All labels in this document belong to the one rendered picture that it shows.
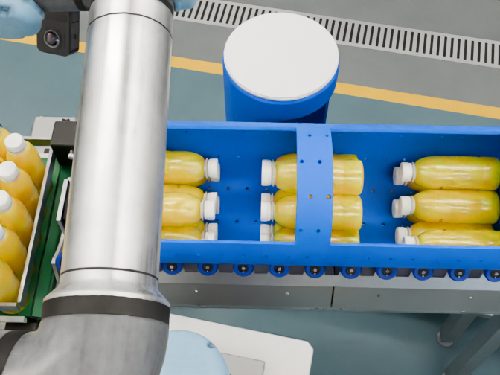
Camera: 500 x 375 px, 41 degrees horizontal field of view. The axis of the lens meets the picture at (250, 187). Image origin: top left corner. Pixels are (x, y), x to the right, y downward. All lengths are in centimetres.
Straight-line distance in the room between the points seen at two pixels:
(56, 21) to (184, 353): 44
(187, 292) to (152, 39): 97
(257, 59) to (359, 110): 129
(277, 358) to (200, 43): 213
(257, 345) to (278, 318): 124
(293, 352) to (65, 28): 64
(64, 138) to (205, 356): 83
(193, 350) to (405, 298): 73
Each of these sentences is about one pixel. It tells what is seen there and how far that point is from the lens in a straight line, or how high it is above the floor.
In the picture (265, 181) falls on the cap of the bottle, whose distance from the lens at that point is 128.
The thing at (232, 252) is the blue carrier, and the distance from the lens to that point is 126.
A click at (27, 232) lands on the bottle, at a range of 150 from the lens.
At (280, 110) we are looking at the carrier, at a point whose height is 100.
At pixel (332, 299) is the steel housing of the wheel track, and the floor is 86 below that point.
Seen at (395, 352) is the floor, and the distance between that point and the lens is 240.
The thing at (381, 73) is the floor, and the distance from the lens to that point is 301.
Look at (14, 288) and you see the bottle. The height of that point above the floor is 99.
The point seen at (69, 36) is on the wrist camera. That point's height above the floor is 167.
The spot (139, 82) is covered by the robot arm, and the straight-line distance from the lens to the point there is 56.
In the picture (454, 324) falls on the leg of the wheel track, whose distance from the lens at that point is 225.
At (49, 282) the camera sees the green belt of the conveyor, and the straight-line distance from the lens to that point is 154.
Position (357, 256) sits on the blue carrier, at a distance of 128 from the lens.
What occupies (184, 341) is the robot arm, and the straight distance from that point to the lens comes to 89.
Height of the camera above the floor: 225
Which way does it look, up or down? 59 degrees down
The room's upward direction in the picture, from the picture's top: 1 degrees counter-clockwise
